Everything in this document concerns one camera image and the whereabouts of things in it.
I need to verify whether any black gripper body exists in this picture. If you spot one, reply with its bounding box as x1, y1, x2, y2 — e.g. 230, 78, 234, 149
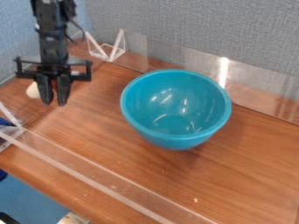
13, 56, 92, 81

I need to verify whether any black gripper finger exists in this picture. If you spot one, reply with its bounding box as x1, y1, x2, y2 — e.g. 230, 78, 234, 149
57, 73, 71, 106
35, 73, 53, 105

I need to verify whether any blue bowl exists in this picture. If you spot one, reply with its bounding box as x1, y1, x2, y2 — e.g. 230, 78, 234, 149
120, 69, 232, 151

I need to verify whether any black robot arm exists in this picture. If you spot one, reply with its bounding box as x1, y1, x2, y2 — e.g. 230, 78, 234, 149
13, 0, 92, 106

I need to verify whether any cream mushroom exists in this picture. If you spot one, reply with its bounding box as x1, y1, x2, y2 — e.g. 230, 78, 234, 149
25, 81, 40, 99

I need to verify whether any clear acrylic front barrier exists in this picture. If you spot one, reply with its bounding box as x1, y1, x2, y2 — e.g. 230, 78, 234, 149
0, 102, 218, 224

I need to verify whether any clear acrylic back barrier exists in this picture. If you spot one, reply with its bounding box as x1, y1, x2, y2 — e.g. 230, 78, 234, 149
115, 30, 299, 125

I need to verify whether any clear acrylic triangle bracket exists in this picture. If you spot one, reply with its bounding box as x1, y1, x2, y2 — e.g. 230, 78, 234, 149
84, 29, 127, 62

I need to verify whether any black cable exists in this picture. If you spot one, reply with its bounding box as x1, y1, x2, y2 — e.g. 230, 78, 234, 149
63, 17, 87, 45

